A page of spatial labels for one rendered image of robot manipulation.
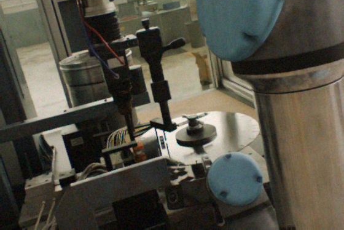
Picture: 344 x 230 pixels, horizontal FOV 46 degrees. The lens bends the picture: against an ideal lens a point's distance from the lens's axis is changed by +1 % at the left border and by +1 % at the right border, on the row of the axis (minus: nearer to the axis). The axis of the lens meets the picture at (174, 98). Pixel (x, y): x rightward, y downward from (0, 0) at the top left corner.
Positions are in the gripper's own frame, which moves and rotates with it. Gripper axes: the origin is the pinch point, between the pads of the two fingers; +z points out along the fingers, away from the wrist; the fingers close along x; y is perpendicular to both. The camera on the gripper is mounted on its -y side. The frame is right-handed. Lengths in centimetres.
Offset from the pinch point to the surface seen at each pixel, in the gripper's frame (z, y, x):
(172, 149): 6.8, -6.6, 11.6
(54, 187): 22.9, -41.5, 10.2
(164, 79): -1.6, -5.2, 27.3
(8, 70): 34, -56, 53
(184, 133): 11.4, -2.6, 15.9
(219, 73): 112, 25, 62
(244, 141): 3.0, 10.9, 9.5
